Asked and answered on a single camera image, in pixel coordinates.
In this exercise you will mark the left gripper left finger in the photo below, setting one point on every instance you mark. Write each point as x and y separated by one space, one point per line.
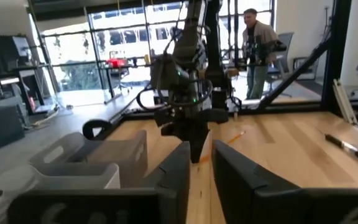
104 208

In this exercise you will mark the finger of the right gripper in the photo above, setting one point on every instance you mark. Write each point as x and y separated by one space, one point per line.
201 149
193 149

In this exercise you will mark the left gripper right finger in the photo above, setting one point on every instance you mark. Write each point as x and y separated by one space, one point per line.
291 208

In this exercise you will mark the orange pencil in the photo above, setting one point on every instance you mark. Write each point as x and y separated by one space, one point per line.
236 137

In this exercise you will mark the black silver pen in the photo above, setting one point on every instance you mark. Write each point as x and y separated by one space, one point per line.
337 141

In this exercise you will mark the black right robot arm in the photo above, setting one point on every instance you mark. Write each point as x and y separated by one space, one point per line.
188 46

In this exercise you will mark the clear plastic bin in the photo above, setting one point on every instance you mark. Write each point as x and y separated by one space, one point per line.
73 177

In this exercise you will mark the grey translucent plastic bin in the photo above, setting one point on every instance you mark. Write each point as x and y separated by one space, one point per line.
126 161

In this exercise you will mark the black desk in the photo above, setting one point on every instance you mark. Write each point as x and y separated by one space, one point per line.
109 81

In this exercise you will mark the red object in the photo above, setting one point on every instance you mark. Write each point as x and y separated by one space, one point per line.
116 63

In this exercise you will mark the person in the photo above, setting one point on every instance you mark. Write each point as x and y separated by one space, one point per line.
259 40

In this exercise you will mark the grey office chair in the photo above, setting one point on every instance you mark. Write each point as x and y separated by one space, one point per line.
286 40

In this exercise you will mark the black box with blue lights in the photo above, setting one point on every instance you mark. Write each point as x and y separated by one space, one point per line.
2 127

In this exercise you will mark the silver aluminium rail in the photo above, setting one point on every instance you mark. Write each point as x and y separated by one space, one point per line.
343 102

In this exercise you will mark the black aluminium table frame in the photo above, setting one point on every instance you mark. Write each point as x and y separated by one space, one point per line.
337 46

